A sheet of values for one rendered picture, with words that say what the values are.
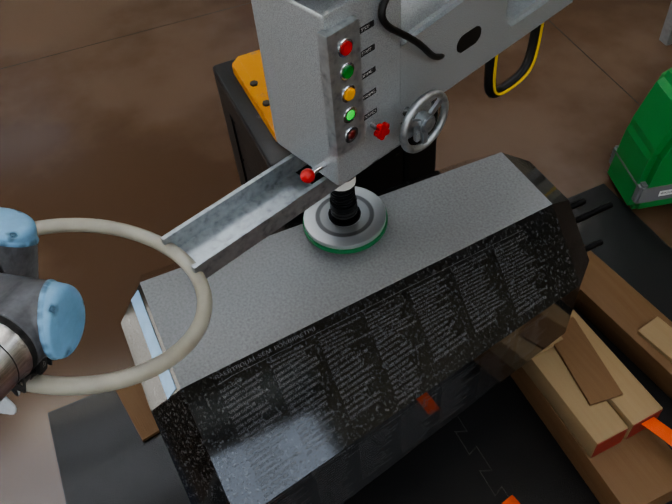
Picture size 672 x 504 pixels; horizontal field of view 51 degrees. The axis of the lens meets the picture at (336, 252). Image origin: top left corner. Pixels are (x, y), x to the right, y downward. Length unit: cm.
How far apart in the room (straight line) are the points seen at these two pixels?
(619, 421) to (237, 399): 118
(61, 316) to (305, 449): 97
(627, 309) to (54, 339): 215
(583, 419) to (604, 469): 16
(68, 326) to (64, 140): 291
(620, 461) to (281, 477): 109
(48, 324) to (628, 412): 182
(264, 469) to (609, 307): 145
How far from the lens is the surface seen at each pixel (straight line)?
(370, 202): 184
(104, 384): 122
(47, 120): 394
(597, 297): 269
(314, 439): 173
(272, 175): 161
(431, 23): 154
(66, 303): 89
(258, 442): 171
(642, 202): 313
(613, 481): 233
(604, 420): 230
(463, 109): 354
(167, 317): 177
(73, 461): 264
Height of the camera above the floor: 223
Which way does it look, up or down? 50 degrees down
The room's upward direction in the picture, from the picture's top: 6 degrees counter-clockwise
